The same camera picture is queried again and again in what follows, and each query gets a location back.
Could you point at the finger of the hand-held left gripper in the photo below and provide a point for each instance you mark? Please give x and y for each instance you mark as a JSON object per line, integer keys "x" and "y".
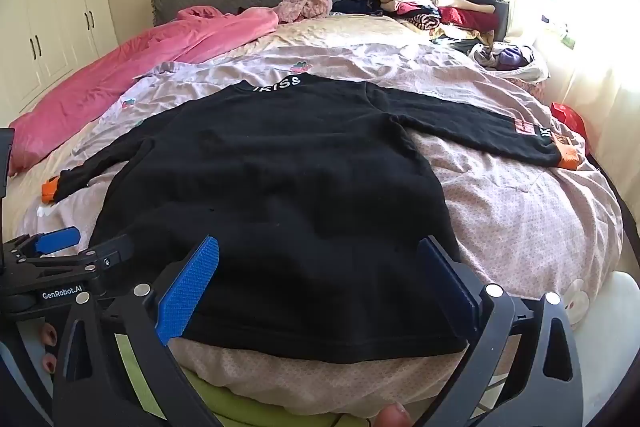
{"x": 107, "y": 254}
{"x": 57, "y": 239}

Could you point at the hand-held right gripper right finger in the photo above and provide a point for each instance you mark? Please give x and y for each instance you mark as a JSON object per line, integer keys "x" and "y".
{"x": 445, "y": 279}

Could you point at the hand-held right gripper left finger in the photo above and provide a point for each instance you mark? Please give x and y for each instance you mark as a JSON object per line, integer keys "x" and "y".
{"x": 190, "y": 292}

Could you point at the black t-shirt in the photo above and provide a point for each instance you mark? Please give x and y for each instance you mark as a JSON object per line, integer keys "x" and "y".
{"x": 275, "y": 207}

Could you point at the white bag of clothes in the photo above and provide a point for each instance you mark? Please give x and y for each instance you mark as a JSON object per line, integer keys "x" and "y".
{"x": 510, "y": 59}

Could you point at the pile of folded clothes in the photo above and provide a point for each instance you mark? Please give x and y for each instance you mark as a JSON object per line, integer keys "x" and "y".
{"x": 440, "y": 2}

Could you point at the person's left hand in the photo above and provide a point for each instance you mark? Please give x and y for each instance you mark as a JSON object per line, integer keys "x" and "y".
{"x": 49, "y": 337}

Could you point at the person's right hand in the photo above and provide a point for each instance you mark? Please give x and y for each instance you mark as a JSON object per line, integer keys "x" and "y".
{"x": 394, "y": 417}

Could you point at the pink patterned quilt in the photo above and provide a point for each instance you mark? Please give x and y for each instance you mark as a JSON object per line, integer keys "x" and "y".
{"x": 500, "y": 217}

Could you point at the white round stool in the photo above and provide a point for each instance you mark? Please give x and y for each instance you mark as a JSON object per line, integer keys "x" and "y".
{"x": 612, "y": 322}

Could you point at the pink blanket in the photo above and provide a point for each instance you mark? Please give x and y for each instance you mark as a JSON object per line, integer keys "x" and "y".
{"x": 125, "y": 67}

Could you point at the red packet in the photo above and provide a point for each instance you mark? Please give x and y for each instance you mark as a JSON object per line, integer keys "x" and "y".
{"x": 570, "y": 122}

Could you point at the cream wardrobe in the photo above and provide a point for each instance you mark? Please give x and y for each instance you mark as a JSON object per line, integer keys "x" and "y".
{"x": 50, "y": 7}

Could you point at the white curtain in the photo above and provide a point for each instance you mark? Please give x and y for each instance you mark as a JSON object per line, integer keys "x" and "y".
{"x": 590, "y": 57}

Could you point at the beige bed sheet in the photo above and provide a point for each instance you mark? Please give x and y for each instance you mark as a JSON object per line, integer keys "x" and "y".
{"x": 345, "y": 29}

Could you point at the navy garment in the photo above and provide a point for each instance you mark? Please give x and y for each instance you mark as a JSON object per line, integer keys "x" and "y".
{"x": 355, "y": 6}

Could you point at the fuzzy pink garment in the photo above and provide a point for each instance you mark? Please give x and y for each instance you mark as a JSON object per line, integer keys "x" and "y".
{"x": 305, "y": 4}

